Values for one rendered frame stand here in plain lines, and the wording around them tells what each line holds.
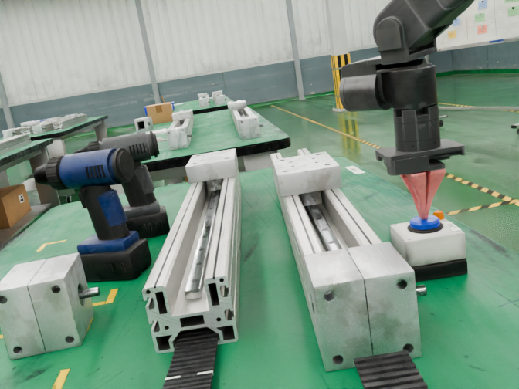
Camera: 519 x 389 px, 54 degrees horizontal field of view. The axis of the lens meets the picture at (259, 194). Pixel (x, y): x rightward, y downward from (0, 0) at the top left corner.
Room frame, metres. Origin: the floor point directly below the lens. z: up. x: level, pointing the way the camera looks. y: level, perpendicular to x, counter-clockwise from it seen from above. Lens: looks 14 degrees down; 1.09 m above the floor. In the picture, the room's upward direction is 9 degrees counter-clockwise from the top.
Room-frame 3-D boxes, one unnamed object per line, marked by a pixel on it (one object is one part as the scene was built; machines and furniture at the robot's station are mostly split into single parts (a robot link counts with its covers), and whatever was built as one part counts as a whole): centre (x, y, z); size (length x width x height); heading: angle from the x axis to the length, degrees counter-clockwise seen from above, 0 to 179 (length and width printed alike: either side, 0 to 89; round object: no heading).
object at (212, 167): (1.21, 0.10, 0.87); 0.16 x 0.11 x 0.07; 0
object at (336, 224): (0.95, -0.09, 0.82); 0.80 x 0.10 x 0.09; 0
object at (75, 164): (0.87, 0.30, 0.89); 0.20 x 0.08 x 0.22; 75
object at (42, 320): (0.66, 0.30, 0.83); 0.11 x 0.10 x 0.10; 96
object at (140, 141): (1.07, 0.29, 0.89); 0.20 x 0.08 x 0.22; 101
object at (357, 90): (0.70, -0.19, 1.07); 0.12 x 0.09 x 0.12; 43
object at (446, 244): (0.67, -0.21, 0.81); 0.10 x 0.08 x 0.06; 90
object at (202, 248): (0.96, 0.10, 0.82); 0.80 x 0.10 x 0.09; 0
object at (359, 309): (0.51, -0.10, 0.83); 0.12 x 0.09 x 0.10; 90
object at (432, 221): (0.67, -0.22, 0.84); 0.04 x 0.04 x 0.02
